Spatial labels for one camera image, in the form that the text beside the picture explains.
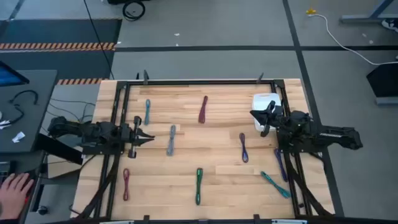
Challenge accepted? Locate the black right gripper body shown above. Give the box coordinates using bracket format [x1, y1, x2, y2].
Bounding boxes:
[260, 100, 284, 138]

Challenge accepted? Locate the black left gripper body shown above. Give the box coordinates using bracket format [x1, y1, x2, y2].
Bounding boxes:
[121, 116, 142, 159]

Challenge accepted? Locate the grey USB-C cable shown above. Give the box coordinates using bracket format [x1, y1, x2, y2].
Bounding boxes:
[166, 124, 177, 157]

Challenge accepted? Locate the purple USB-C cable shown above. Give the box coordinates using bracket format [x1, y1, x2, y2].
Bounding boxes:
[239, 133, 249, 164]

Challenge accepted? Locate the red USB-C cable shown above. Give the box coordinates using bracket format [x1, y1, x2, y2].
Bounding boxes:
[122, 168, 131, 202]

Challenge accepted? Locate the maroon USB-C cable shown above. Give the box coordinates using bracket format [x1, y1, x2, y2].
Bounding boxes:
[198, 95, 209, 124]

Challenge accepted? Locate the white plastic bin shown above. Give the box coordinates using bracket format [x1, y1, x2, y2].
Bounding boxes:
[251, 92, 282, 132]

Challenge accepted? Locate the grey desk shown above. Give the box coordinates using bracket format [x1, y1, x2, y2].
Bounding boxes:
[0, 70, 58, 153]

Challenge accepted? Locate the black box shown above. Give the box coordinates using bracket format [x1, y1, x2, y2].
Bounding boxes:
[366, 63, 398, 99]

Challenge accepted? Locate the dark hazard-striped floor mat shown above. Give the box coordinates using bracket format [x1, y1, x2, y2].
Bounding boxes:
[0, 17, 123, 80]

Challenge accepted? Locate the blue-grey metal table leg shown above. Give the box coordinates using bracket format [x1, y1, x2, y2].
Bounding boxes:
[339, 0, 398, 24]

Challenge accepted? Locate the black keyboard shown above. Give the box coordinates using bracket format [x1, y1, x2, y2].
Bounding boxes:
[0, 161, 15, 184]

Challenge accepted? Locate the person's hand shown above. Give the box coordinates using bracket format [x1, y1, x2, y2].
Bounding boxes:
[0, 172, 35, 221]

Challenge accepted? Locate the computer monitor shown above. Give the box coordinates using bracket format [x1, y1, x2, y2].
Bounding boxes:
[0, 60, 30, 87]

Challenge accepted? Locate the person's shoe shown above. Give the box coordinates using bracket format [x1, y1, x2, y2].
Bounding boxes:
[381, 18, 398, 34]

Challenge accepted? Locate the light blue USB-C cable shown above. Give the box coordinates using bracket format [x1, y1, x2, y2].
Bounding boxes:
[144, 98, 152, 126]

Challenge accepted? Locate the dark blue USB-C cable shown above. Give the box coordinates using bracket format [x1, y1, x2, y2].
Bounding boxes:
[273, 147, 289, 183]

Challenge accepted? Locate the black aluminium table frame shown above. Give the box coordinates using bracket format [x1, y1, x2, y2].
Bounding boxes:
[76, 79, 335, 224]

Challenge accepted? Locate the teal USB-C cable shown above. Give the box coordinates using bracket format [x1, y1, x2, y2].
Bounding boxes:
[260, 170, 292, 199]

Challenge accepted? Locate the green USB-C cable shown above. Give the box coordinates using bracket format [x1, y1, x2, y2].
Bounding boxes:
[195, 167, 204, 206]

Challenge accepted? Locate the white floor cable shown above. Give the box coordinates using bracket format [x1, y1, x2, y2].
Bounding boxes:
[308, 14, 398, 66]

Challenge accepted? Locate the thin black floor cable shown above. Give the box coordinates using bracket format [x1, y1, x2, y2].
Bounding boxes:
[83, 0, 115, 80]

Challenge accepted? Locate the black cable on desk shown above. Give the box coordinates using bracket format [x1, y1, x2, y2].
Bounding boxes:
[9, 89, 40, 105]

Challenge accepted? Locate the coiled black cable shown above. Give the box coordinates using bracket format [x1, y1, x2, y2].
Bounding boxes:
[122, 1, 146, 22]

